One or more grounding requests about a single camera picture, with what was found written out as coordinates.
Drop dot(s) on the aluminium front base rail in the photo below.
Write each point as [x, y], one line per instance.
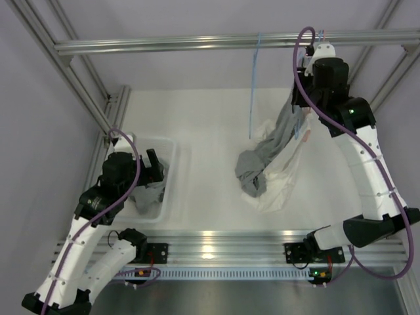
[250, 248]

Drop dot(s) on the pink wire hanger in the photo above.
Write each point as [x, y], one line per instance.
[308, 113]

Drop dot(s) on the slotted grey cable duct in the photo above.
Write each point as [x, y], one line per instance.
[217, 273]

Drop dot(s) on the right aluminium frame post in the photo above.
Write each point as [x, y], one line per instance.
[379, 70]

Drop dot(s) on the left aluminium frame post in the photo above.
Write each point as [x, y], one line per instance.
[106, 114]

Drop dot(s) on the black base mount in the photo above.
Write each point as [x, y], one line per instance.
[298, 253]
[156, 253]

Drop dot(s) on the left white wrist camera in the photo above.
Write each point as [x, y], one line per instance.
[120, 144]

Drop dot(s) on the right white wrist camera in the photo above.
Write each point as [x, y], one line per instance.
[321, 50]

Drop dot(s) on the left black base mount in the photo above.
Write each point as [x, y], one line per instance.
[156, 253]

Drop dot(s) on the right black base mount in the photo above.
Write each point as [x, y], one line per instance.
[298, 253]

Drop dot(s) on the aluminium frame post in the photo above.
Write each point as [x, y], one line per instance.
[379, 70]
[106, 114]

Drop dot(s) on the light blue wire hanger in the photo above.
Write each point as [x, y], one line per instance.
[253, 84]

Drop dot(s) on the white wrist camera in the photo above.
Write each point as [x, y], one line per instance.
[120, 144]
[321, 50]

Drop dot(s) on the white plastic basket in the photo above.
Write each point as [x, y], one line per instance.
[118, 178]

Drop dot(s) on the white tank top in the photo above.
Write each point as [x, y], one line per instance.
[281, 176]

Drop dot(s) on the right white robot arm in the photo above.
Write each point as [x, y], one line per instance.
[322, 86]

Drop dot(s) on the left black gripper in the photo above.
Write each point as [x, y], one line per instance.
[151, 174]

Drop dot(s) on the aluminium hanging rail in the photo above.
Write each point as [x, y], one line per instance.
[363, 38]

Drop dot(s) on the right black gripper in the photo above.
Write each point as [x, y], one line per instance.
[298, 99]

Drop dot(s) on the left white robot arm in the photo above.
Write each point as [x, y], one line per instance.
[72, 286]

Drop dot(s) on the grey tank top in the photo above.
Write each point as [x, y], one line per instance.
[146, 196]
[251, 163]

